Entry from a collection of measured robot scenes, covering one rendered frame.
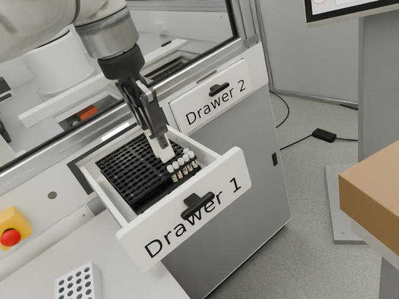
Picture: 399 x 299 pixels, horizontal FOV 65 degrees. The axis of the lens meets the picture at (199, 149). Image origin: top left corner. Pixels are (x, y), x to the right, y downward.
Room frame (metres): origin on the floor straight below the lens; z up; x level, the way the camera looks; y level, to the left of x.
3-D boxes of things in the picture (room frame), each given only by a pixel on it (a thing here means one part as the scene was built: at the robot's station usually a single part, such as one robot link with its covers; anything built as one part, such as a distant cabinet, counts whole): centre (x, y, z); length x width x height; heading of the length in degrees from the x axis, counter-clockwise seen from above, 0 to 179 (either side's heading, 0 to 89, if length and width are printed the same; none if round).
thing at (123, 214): (0.64, 0.14, 0.86); 0.40 x 0.26 x 0.06; 25
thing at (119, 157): (0.63, 0.14, 0.87); 0.22 x 0.18 x 0.06; 25
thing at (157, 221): (0.45, 0.05, 0.87); 0.29 x 0.02 x 0.11; 115
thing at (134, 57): (0.55, 0.07, 1.13); 0.08 x 0.07 x 0.09; 24
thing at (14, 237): (0.56, 0.47, 0.88); 0.04 x 0.03 x 0.04; 115
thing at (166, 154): (0.54, 0.07, 0.97); 0.03 x 0.01 x 0.07; 114
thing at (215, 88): (0.85, -0.11, 0.91); 0.07 x 0.04 x 0.01; 115
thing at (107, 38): (0.55, 0.07, 1.20); 0.09 x 0.09 x 0.06
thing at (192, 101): (0.87, -0.10, 0.87); 0.29 x 0.02 x 0.11; 115
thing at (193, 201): (0.43, 0.04, 0.91); 0.07 x 0.04 x 0.01; 115
